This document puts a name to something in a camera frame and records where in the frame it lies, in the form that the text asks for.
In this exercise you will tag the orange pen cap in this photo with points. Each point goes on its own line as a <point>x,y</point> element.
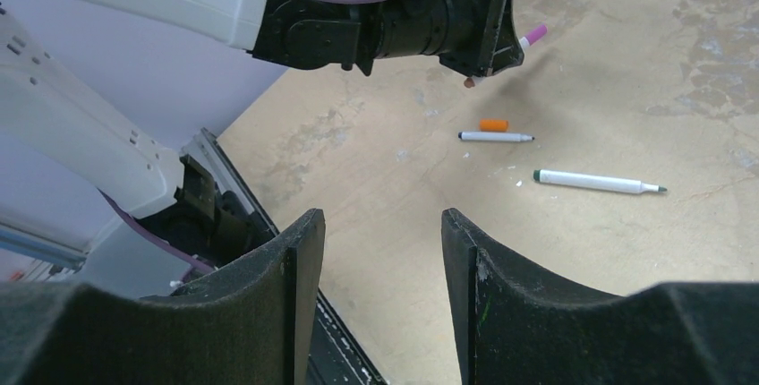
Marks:
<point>493,125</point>

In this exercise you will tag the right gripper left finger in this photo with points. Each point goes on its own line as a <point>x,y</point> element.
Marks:
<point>249,322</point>

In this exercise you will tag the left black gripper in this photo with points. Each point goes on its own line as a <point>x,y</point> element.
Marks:
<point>480,40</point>

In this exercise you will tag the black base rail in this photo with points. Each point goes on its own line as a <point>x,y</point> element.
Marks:
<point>335,356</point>

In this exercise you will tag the pink pen cap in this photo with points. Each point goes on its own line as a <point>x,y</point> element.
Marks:
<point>534,35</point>

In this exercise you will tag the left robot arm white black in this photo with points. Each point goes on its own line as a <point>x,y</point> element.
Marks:
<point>172,198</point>

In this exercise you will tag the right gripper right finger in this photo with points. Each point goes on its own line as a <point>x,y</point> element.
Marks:
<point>516,322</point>

